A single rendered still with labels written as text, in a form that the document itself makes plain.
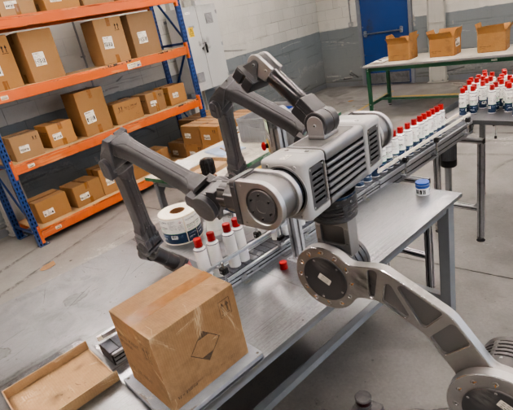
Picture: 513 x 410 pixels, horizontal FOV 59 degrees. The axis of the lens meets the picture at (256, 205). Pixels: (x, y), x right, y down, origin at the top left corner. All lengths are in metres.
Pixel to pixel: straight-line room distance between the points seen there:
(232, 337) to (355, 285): 0.44
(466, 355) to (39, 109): 5.62
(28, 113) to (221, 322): 5.02
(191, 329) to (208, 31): 6.38
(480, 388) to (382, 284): 0.32
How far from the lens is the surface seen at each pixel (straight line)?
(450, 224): 2.54
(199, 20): 7.34
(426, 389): 2.57
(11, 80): 5.30
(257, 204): 1.04
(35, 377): 1.85
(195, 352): 1.40
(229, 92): 1.60
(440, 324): 1.22
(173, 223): 2.23
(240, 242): 1.93
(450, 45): 7.16
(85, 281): 2.37
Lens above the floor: 1.85
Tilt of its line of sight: 23 degrees down
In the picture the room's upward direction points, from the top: 12 degrees counter-clockwise
